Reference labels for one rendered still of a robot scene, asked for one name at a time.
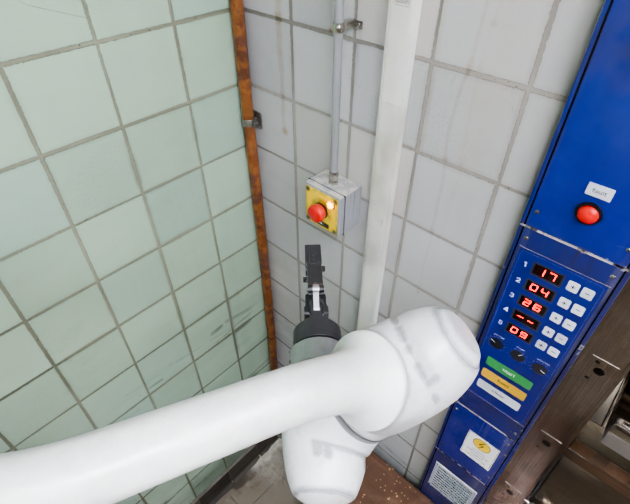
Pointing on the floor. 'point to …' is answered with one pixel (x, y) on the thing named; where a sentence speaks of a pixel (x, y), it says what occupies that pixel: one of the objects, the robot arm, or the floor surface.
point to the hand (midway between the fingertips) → (313, 259)
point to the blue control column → (571, 176)
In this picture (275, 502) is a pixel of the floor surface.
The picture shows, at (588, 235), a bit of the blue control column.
